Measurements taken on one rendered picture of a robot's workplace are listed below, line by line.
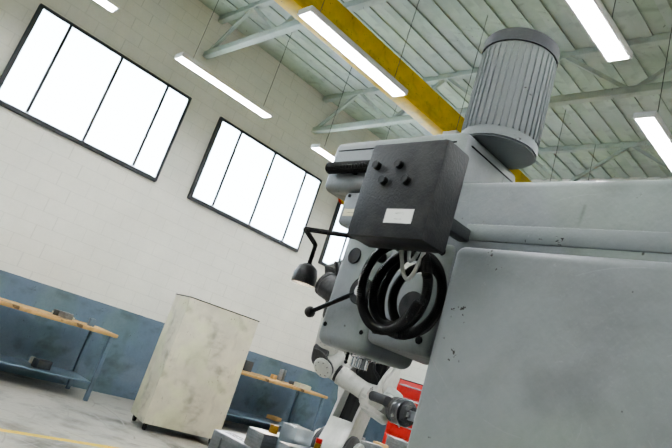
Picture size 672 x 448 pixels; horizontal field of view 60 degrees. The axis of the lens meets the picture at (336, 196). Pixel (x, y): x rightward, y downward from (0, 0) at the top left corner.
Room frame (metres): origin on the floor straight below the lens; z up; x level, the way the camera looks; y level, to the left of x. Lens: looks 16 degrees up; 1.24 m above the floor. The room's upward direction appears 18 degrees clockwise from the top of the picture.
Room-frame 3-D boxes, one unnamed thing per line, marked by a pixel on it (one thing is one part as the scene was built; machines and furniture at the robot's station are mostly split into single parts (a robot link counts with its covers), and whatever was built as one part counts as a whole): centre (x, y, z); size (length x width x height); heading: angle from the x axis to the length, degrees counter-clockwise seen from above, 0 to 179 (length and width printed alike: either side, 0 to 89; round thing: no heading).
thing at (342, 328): (1.56, -0.20, 1.47); 0.21 x 0.19 x 0.32; 131
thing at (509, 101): (1.38, -0.36, 2.05); 0.20 x 0.20 x 0.32
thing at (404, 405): (2.07, -0.47, 1.20); 0.13 x 0.12 x 0.10; 117
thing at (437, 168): (1.12, -0.13, 1.62); 0.20 x 0.09 x 0.21; 41
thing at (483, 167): (1.56, -0.20, 1.81); 0.47 x 0.26 x 0.16; 41
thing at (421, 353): (1.42, -0.32, 1.47); 0.24 x 0.19 x 0.26; 131
